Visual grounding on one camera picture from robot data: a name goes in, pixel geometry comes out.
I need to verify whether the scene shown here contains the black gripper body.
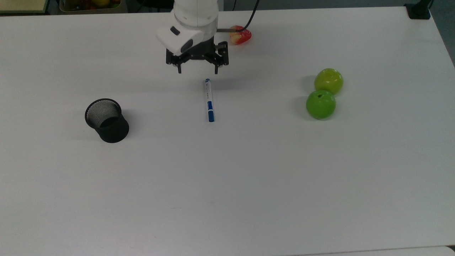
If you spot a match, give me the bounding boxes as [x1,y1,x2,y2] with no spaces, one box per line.
[166,41,229,67]

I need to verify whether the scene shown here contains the white marker with blue cap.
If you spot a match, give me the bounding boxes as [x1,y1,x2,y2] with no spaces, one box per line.
[204,79,215,123]

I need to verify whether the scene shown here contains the red and yellow fruit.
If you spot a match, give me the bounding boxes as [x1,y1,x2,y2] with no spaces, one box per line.
[230,26,252,45]

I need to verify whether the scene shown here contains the black mesh pen cup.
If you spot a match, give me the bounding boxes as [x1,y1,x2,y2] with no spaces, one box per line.
[85,98,130,143]

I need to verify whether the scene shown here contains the box of fruit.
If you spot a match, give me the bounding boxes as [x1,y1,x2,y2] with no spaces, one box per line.
[59,0,128,14]

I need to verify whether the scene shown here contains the dark green apple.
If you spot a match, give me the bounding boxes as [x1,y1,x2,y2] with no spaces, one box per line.
[306,90,336,120]

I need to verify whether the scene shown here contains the yellow-green apple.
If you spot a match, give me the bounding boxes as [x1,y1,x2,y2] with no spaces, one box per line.
[314,68,344,96]

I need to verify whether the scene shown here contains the yellowish board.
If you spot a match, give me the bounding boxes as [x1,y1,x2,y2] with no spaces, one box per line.
[0,0,49,15]

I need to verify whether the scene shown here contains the black table clamp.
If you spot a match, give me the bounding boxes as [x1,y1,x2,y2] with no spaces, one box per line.
[405,0,434,20]

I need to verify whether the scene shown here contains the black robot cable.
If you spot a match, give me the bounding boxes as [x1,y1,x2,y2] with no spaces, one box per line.
[217,0,261,33]

